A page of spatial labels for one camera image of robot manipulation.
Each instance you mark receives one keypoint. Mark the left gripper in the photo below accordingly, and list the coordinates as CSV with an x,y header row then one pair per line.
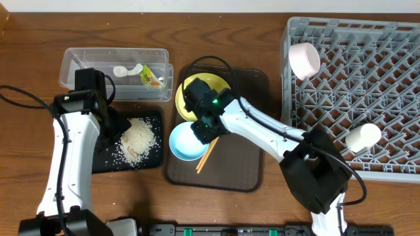
x,y
115,128

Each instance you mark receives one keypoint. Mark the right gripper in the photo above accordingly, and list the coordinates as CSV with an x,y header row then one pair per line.
x,y
203,137

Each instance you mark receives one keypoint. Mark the wooden chopstick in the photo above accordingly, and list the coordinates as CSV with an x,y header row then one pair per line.
x,y
205,157
208,157

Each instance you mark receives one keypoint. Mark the light blue bowl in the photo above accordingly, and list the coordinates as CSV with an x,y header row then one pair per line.
x,y
184,144

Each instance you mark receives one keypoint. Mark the pile of rice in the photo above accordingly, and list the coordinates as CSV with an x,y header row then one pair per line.
x,y
136,144

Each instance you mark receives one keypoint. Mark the green snack wrapper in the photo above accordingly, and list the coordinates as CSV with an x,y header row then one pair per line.
x,y
148,78

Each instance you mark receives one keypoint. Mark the pink white bowl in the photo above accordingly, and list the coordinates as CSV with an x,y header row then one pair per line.
x,y
304,60

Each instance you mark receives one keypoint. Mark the white cup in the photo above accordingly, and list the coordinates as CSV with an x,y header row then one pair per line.
x,y
363,137

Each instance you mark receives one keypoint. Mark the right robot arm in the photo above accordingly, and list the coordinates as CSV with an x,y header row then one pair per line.
x,y
315,172

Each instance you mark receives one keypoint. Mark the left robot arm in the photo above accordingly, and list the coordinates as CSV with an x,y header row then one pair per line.
x,y
84,123

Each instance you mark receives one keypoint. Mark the clear plastic waste bin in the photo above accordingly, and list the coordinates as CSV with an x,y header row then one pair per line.
x,y
129,88

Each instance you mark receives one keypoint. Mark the grey dishwasher rack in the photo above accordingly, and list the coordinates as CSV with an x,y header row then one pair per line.
x,y
369,73

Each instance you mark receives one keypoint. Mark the black rectangular tray bin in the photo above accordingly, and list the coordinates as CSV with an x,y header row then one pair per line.
x,y
102,161

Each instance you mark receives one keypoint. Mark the dark brown serving tray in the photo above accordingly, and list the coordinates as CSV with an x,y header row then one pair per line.
x,y
235,163

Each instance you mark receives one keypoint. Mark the yellow plate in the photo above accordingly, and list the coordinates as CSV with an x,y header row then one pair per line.
x,y
214,82

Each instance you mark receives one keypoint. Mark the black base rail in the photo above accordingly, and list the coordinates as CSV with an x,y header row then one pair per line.
x,y
172,230

